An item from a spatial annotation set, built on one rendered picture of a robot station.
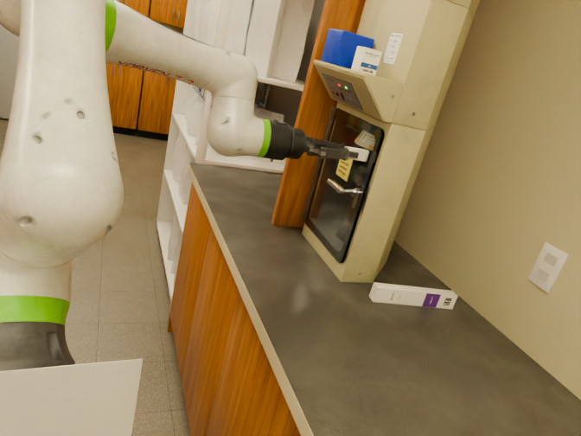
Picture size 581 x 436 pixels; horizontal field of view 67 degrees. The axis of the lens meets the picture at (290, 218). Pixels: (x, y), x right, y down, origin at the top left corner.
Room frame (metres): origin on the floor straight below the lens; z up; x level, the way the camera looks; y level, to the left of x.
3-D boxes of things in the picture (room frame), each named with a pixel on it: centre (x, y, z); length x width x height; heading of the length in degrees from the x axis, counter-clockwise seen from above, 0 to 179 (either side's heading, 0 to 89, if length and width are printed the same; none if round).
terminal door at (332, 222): (1.29, -0.11, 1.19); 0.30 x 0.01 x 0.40; 25
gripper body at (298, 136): (1.10, 0.02, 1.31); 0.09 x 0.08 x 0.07; 115
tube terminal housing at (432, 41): (1.35, -0.23, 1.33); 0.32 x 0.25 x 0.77; 25
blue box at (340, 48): (1.34, -0.03, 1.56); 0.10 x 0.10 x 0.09; 25
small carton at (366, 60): (1.23, -0.09, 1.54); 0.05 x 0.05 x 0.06; 22
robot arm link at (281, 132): (1.07, 0.08, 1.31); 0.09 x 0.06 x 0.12; 25
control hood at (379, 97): (1.27, -0.07, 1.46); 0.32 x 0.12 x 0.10; 25
